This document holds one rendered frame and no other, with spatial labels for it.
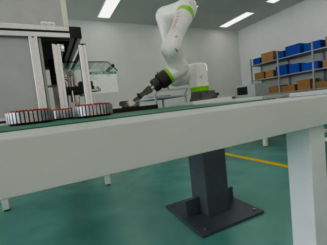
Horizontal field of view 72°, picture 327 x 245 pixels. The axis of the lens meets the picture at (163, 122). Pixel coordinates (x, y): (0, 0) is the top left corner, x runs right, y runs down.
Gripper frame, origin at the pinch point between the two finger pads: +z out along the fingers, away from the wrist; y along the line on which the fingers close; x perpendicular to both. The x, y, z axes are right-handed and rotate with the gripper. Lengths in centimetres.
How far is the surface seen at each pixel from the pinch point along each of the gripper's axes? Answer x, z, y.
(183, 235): -79, 20, -3
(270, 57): -133, -453, 520
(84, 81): 18.3, 10.5, -27.2
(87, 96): 12.3, 13.3, -27.0
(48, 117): 9, 21, -63
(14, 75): 33, 29, -35
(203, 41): 31, -361, 650
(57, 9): 52, 1, -17
